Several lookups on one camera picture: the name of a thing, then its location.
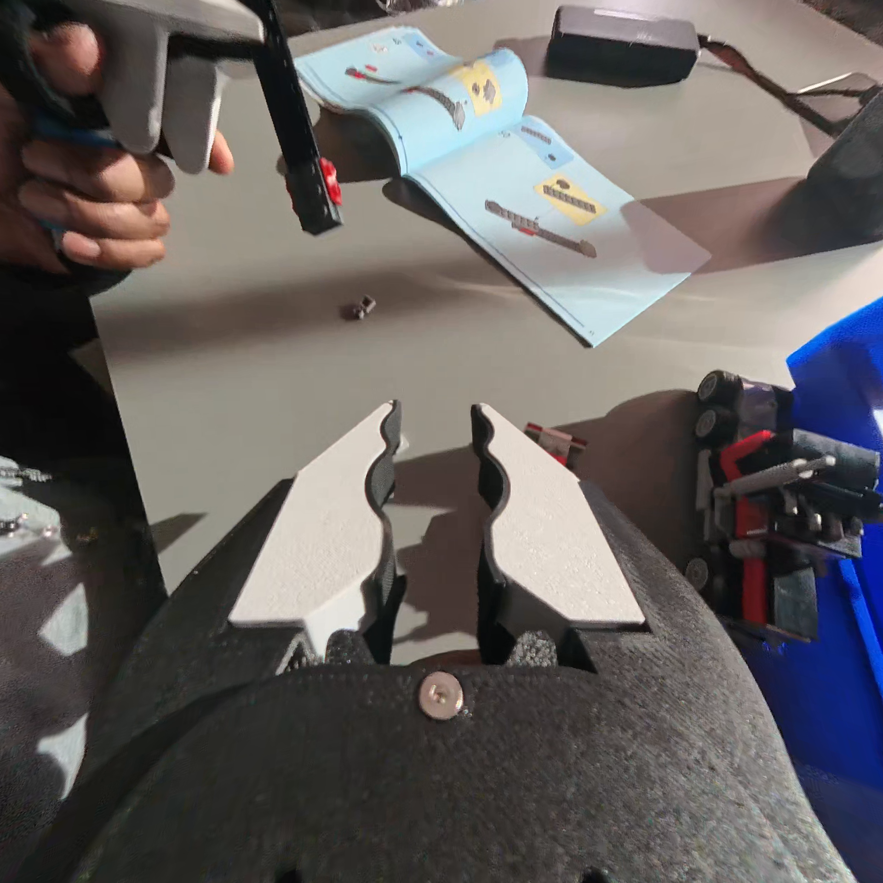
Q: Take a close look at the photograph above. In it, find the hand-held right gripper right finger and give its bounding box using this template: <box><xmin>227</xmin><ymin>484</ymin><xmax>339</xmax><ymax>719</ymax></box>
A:
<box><xmin>470</xmin><ymin>403</ymin><xmax>648</xmax><ymax>666</ymax></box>

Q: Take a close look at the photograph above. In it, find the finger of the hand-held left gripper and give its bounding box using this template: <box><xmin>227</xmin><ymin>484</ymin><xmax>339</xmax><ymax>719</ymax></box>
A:
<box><xmin>65</xmin><ymin>0</ymin><xmax>268</xmax><ymax>44</ymax></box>

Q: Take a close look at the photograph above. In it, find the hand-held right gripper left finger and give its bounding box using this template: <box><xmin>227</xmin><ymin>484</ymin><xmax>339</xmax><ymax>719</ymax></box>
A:
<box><xmin>228</xmin><ymin>400</ymin><xmax>409</xmax><ymax>665</ymax></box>

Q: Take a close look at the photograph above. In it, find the long black brick beam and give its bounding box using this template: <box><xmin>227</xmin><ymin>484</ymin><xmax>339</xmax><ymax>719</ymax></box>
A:
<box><xmin>252</xmin><ymin>0</ymin><xmax>344</xmax><ymax>237</ymax></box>

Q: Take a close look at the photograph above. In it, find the blue plastic bin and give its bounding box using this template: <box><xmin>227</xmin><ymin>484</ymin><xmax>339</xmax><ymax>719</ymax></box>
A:
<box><xmin>748</xmin><ymin>297</ymin><xmax>883</xmax><ymax>883</ymax></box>

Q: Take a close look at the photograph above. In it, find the grey desk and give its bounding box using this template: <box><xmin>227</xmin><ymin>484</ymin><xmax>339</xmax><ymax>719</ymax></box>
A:
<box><xmin>69</xmin><ymin>0</ymin><xmax>883</xmax><ymax>691</ymax></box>

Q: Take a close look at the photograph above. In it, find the person's left hand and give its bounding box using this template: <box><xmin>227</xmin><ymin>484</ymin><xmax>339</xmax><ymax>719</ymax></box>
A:
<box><xmin>0</xmin><ymin>26</ymin><xmax>235</xmax><ymax>275</ymax></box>

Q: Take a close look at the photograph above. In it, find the red brick sub-assembly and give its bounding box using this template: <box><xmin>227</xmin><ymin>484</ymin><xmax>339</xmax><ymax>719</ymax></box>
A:
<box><xmin>524</xmin><ymin>422</ymin><xmax>589</xmax><ymax>473</ymax></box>

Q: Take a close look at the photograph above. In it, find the red black toy brick truck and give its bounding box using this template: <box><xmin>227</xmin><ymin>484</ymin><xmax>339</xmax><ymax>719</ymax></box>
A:
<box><xmin>686</xmin><ymin>369</ymin><xmax>883</xmax><ymax>642</ymax></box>

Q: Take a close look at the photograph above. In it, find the person's grey sweatshirt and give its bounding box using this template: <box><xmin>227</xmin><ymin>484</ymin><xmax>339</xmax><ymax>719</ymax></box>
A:
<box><xmin>0</xmin><ymin>455</ymin><xmax>91</xmax><ymax>815</ymax></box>

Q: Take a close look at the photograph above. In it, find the light blue instruction booklet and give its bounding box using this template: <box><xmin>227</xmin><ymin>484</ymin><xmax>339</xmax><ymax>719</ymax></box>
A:
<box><xmin>293</xmin><ymin>26</ymin><xmax>711</xmax><ymax>348</ymax></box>

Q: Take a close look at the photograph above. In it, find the black power adapter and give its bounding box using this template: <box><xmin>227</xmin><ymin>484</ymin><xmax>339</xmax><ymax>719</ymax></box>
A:
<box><xmin>545</xmin><ymin>6</ymin><xmax>701</xmax><ymax>87</ymax></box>

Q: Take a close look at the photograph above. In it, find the dark box-shaped device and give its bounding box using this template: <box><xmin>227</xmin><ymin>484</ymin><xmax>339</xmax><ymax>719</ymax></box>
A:
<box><xmin>776</xmin><ymin>86</ymin><xmax>883</xmax><ymax>246</ymax></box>

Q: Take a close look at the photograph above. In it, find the braided power cable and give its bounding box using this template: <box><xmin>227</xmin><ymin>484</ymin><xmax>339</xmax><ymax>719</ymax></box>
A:
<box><xmin>693</xmin><ymin>34</ymin><xmax>863</xmax><ymax>135</ymax></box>

